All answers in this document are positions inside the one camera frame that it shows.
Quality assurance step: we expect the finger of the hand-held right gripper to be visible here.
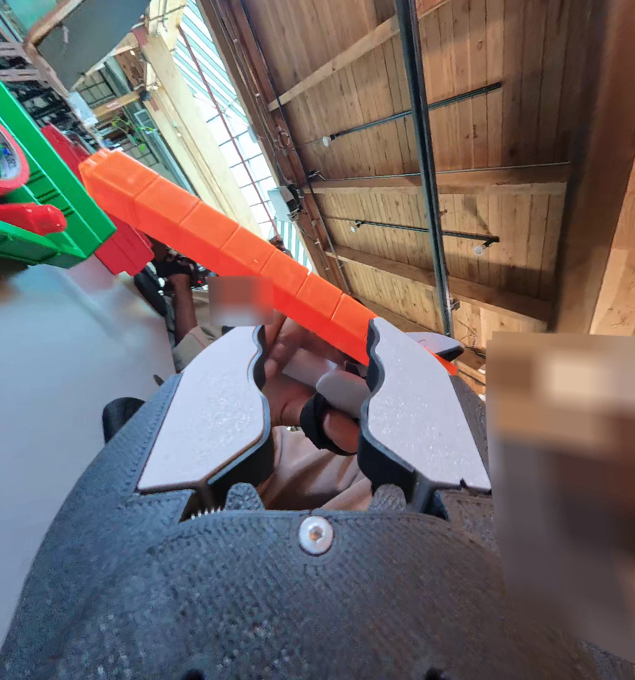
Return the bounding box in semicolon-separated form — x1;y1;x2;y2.
407;334;465;360

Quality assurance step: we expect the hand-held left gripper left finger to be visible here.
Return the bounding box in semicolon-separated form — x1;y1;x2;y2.
137;325;275;492

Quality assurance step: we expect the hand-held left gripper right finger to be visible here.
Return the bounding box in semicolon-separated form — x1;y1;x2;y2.
358;317;493;492

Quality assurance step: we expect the long orange block stick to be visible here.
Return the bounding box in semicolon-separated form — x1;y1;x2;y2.
78;149;459;375

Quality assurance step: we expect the green plastic bin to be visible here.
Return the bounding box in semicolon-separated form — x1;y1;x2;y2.
0;53;117;269

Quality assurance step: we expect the person's right forearm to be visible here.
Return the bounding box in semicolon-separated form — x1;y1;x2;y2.
256;425;374;512

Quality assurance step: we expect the black object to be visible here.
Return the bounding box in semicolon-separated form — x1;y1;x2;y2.
102;397;145;443

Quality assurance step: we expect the person's right hand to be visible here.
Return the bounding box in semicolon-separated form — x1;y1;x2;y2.
263;318;370;452

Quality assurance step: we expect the low red plastic bin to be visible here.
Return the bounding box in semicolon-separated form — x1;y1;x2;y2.
41;123;154;276

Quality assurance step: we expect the ceiling mounted device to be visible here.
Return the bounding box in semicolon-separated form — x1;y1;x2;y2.
267;185;303;223

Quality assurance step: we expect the green potted plant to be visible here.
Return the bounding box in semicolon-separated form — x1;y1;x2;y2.
110;114;153;152

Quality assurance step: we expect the red tape roll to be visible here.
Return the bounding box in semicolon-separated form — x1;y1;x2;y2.
0;103;31;198

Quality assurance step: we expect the black board with wooden rim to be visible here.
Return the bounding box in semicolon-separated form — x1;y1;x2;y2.
24;0;153;94

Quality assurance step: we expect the black ceiling rail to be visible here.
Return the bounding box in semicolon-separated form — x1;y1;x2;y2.
394;0;454;335

